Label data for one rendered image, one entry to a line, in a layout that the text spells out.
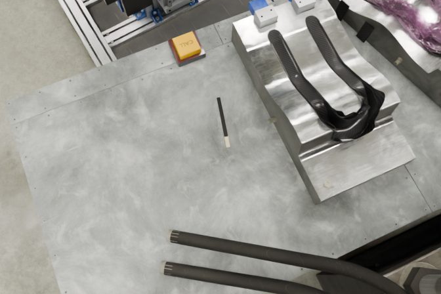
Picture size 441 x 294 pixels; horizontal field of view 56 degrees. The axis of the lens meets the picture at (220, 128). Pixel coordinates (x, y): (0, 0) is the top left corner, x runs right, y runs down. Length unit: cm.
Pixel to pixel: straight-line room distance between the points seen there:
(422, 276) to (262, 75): 59
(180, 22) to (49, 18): 73
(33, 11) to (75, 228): 153
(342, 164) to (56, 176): 70
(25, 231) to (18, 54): 86
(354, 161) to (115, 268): 62
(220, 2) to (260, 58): 95
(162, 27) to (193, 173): 101
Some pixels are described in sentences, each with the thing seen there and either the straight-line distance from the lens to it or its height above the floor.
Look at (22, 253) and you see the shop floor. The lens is 199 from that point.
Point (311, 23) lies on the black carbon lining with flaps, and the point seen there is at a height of 88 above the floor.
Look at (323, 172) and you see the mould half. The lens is 102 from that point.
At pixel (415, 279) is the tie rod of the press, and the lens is 109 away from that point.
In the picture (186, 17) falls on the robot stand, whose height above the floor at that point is 21.
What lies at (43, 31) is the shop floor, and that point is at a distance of 231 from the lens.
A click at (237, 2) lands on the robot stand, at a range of 200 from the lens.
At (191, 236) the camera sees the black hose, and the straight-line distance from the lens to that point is 99.
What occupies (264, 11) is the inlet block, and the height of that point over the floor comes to 92.
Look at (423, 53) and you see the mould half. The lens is 122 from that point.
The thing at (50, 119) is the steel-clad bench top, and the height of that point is 80.
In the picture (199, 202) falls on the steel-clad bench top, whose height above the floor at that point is 80.
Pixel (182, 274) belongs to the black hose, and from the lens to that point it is 99.
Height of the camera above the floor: 182
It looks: 71 degrees down
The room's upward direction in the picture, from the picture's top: 2 degrees clockwise
